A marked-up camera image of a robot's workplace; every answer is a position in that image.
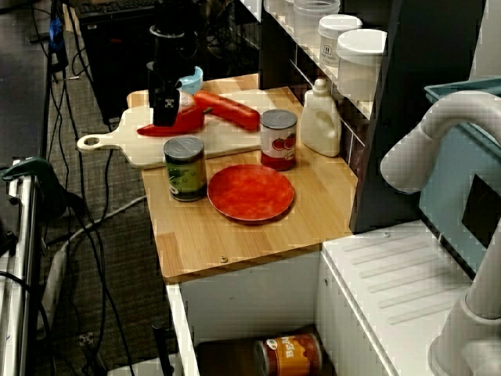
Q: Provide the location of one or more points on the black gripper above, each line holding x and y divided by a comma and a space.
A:
168, 62

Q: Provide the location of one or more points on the red toy chili pepper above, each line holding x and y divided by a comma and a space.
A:
188, 121

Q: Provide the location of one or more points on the light blue bowl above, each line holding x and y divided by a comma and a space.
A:
192, 80

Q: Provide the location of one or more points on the pale wooden cutting board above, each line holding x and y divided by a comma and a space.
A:
219, 137

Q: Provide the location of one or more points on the black computer case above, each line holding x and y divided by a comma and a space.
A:
113, 70

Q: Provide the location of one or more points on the green toy pea can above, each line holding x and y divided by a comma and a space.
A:
184, 176

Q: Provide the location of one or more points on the toy tomato can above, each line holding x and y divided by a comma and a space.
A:
278, 145

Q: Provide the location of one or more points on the red plate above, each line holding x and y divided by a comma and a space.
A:
250, 194

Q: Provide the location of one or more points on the black keyboard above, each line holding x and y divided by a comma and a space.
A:
102, 7

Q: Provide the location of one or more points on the blue tape wrap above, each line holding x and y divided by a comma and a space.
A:
56, 31

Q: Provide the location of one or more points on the white toy detergent bottle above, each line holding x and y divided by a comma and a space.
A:
319, 125

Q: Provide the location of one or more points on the dark green clamp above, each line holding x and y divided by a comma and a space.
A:
23, 166

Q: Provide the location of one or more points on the clear lidless plastic jar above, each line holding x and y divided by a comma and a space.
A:
313, 23

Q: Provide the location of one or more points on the small white-lid plastic jar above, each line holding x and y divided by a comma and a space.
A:
332, 43

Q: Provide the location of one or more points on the large white-lid plastic jar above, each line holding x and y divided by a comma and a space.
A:
358, 66

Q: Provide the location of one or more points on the white power strip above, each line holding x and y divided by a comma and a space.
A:
55, 274

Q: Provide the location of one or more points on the dark grey shelf unit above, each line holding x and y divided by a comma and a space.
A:
411, 117

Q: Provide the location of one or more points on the grey toy faucet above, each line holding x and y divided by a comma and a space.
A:
430, 133

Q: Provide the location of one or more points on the orange toy bean can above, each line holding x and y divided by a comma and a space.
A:
293, 356

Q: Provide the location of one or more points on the white toy sink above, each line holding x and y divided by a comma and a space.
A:
391, 274

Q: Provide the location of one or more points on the blue plastic bin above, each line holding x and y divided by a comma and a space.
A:
442, 219

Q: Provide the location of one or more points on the aluminium frame rail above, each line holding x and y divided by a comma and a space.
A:
23, 274

